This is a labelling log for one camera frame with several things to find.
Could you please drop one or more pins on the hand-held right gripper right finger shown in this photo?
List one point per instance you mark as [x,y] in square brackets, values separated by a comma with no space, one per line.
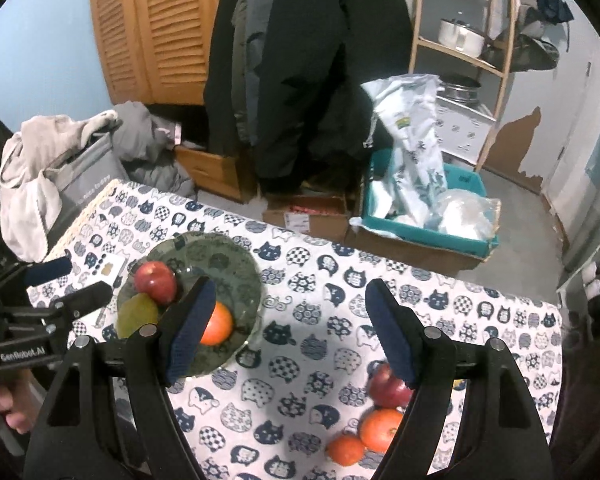
[392,340]

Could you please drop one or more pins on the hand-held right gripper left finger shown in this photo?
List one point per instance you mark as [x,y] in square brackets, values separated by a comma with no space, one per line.
[190,335]

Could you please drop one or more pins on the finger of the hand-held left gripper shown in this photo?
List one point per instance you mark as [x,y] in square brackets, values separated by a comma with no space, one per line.
[47,270]
[85,297]

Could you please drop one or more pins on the orange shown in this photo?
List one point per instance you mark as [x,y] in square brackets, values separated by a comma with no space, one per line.
[377,430]
[219,327]

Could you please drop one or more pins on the red apple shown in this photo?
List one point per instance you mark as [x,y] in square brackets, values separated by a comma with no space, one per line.
[154,280]
[387,390]

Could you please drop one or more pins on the green pear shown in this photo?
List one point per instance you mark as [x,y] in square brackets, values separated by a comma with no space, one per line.
[136,316]

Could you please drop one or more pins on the green glass bowl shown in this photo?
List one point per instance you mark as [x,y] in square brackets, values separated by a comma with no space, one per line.
[220,265]

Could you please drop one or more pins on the small tangerine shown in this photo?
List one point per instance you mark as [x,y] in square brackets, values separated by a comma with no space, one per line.
[346,449]

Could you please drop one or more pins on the person's left hand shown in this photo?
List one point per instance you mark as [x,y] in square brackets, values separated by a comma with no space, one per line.
[0,405]

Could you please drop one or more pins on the large cardboard box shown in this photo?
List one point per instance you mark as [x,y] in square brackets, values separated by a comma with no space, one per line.
[410,250]

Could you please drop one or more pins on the cat print tablecloth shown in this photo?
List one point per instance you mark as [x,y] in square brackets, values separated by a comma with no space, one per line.
[305,400]

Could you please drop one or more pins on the grey fabric storage bag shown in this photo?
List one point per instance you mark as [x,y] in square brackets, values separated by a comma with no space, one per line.
[95,175]

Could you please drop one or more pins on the cardboard box with red packets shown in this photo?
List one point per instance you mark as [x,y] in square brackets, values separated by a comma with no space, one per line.
[325,225]

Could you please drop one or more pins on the clear plastic bag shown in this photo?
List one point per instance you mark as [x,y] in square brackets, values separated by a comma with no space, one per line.
[467,215]

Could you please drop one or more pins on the grey clothes pile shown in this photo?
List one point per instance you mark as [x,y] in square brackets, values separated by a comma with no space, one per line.
[140,145]

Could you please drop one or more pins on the wooden drawer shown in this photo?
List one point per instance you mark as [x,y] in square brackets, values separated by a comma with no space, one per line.
[205,165]

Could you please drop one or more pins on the teal plastic basket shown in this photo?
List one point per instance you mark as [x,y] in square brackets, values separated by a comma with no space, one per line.
[460,177]

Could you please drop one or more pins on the shoe rack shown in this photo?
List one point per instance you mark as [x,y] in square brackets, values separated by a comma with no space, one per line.
[570,285]

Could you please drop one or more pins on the white printed plastic bag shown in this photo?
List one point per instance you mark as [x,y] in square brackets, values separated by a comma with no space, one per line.
[415,150]

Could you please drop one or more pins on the row of shoes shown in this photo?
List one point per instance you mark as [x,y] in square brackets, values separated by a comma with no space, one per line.
[592,272]

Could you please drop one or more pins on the white printed drawer box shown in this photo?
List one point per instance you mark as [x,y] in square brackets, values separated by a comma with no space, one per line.
[462,132]

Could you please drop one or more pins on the black jacket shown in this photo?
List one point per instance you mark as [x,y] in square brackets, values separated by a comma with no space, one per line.
[220,85]

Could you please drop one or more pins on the grey jacket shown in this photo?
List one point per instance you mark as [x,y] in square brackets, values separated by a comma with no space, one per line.
[247,85]

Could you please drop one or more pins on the steel pot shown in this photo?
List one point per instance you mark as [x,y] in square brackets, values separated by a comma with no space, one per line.
[460,91]

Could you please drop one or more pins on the wooden louvered wardrobe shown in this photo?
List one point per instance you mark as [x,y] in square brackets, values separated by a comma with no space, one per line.
[155,25]

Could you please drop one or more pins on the black hooded coat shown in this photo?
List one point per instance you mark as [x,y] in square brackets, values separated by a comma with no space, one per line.
[305,85]

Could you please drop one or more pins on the white door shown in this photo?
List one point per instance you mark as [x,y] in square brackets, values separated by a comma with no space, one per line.
[575,125]

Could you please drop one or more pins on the wooden shelf rack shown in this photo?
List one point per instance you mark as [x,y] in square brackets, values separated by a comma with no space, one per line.
[422,46]

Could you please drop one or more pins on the black pan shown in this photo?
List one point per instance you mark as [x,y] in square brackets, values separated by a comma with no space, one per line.
[492,50]

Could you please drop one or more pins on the white cooking pot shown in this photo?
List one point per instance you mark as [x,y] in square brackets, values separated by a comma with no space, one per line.
[460,35]

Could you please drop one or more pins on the grey hanging bag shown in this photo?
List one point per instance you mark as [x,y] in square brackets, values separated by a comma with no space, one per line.
[530,50]

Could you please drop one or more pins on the dark blue umbrella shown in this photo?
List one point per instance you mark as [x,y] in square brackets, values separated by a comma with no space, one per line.
[555,7]

